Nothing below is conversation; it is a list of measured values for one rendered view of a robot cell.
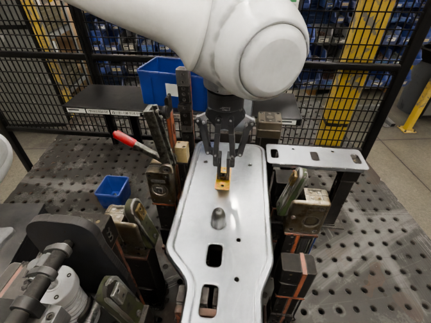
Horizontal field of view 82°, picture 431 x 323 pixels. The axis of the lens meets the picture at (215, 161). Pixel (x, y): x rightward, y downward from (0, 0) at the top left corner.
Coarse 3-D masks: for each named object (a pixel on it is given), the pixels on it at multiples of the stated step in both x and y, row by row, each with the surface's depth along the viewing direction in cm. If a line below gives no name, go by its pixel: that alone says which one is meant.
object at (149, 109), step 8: (152, 104) 55; (144, 112) 53; (152, 112) 53; (160, 112) 54; (168, 112) 54; (152, 120) 54; (160, 120) 57; (152, 128) 55; (160, 128) 58; (152, 136) 57; (160, 136) 56; (160, 144) 58; (168, 144) 61; (160, 152) 59; (168, 152) 63; (160, 160) 61; (168, 160) 61
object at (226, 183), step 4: (224, 168) 67; (224, 172) 66; (216, 176) 65; (220, 176) 63; (224, 176) 63; (216, 180) 64; (220, 180) 64; (224, 180) 64; (228, 180) 64; (216, 184) 63; (220, 184) 63; (224, 184) 63; (228, 184) 63; (216, 188) 61; (220, 188) 61; (224, 188) 61; (228, 188) 61
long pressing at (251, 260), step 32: (192, 160) 74; (224, 160) 74; (256, 160) 74; (192, 192) 64; (224, 192) 64; (256, 192) 64; (192, 224) 56; (256, 224) 56; (192, 256) 50; (224, 256) 50; (256, 256) 50; (192, 288) 45; (224, 288) 45; (256, 288) 46; (192, 320) 41; (224, 320) 41; (256, 320) 42
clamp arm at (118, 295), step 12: (108, 276) 37; (108, 288) 36; (120, 288) 37; (96, 300) 36; (108, 300) 35; (120, 300) 37; (132, 300) 41; (108, 312) 38; (120, 312) 38; (132, 312) 41
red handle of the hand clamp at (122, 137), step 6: (114, 132) 59; (120, 132) 59; (120, 138) 59; (126, 138) 59; (132, 138) 60; (126, 144) 60; (132, 144) 60; (138, 144) 61; (138, 150) 61; (144, 150) 61; (150, 150) 62; (150, 156) 62; (156, 156) 62
